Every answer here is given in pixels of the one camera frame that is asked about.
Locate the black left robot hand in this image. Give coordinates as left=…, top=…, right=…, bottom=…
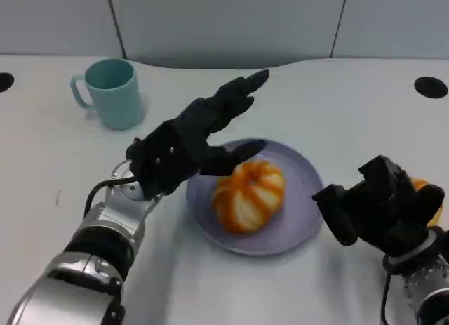
left=125, top=69, right=271, bottom=202

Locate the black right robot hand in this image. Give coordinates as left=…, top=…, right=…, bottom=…
left=311, top=154, right=446, bottom=259

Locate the large orange white bread roll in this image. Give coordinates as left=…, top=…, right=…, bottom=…
left=211, top=159, right=286, bottom=234

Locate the small orange white bread roll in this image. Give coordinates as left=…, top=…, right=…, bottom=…
left=408, top=177, right=445, bottom=227

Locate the pale green mug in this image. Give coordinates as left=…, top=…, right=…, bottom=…
left=69, top=58, right=145, bottom=131

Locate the lilac plate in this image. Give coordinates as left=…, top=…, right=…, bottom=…
left=185, top=138, right=323, bottom=256

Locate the black table grommet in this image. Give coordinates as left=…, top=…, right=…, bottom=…
left=414, top=76, right=449, bottom=100
left=0, top=72, right=15, bottom=93

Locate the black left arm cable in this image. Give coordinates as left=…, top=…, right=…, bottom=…
left=85, top=175, right=141, bottom=217

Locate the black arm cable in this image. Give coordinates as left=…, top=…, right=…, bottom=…
left=85, top=175, right=141, bottom=217
left=380, top=265, right=394, bottom=325

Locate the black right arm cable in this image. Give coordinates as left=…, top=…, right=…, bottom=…
left=380, top=265, right=394, bottom=325

